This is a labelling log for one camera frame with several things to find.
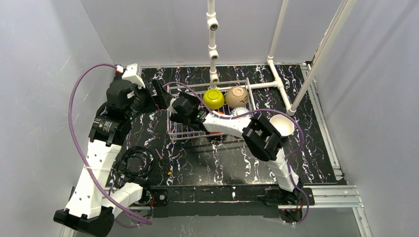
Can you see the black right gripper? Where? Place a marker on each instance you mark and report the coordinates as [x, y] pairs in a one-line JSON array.
[[176, 106]]

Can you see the cream white bowl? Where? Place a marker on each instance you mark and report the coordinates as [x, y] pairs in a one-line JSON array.
[[284, 125]]

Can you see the beige floral bowl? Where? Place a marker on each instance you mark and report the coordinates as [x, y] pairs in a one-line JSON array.
[[236, 97]]

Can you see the black yellow screwdriver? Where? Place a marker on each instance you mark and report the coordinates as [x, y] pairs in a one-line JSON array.
[[164, 164]]

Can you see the white PVC pipe frame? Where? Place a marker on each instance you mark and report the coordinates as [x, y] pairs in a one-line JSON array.
[[246, 34]]

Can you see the white wire dish rack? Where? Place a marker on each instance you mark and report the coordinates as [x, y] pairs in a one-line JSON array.
[[177, 131]]

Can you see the aluminium extrusion frame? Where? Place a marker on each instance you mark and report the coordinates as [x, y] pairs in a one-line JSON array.
[[336, 194]]

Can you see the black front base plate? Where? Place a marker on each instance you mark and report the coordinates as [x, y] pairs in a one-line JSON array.
[[265, 200]]

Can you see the yellow-green bowl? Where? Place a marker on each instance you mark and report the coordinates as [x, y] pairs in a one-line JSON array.
[[214, 99]]

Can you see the orange bowl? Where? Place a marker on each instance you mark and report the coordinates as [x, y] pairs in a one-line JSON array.
[[217, 132]]

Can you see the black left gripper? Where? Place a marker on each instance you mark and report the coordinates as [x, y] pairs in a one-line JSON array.
[[147, 98]]

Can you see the white diagonal PVC pole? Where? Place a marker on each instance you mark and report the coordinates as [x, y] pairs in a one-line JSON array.
[[326, 43]]

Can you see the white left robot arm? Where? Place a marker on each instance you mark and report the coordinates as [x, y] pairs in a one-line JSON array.
[[90, 209]]

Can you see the white PVC camera post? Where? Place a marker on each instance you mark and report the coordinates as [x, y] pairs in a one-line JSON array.
[[212, 26]]

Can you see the blue patterned bowl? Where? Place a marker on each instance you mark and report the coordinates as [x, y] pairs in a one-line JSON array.
[[239, 111]]

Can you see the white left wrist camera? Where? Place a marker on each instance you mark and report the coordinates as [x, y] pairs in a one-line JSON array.
[[132, 74]]

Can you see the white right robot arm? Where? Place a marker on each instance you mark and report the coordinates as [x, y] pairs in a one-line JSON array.
[[260, 136]]

